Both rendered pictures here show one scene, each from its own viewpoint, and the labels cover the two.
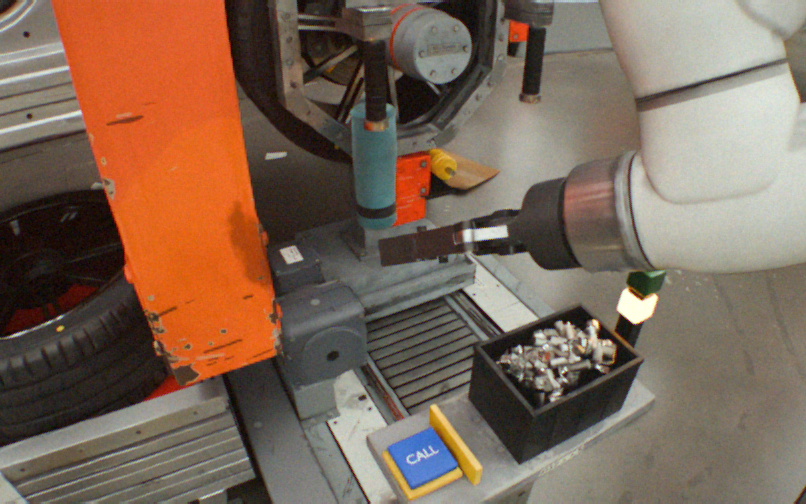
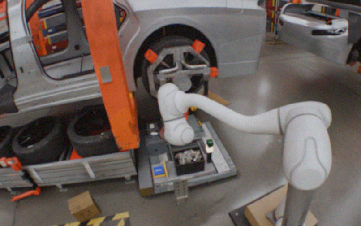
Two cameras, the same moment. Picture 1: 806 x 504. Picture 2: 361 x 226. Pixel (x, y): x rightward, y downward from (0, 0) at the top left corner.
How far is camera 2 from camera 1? 0.73 m
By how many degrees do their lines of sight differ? 14
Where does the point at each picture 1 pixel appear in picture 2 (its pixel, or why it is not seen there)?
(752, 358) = (281, 169)
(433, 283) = not seen: hidden behind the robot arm
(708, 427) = (256, 185)
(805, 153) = (174, 132)
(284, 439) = (145, 167)
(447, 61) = (184, 87)
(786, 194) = (172, 136)
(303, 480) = (146, 176)
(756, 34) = (170, 115)
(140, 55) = (113, 98)
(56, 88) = not seen: hidden behind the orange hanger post
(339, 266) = not seen: hidden behind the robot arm
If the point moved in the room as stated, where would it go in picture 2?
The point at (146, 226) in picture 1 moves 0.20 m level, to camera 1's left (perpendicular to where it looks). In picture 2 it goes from (114, 123) to (92, 119)
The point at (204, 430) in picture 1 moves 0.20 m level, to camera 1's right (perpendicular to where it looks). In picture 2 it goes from (126, 161) to (146, 165)
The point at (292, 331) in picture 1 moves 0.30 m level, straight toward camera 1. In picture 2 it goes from (147, 143) to (143, 170)
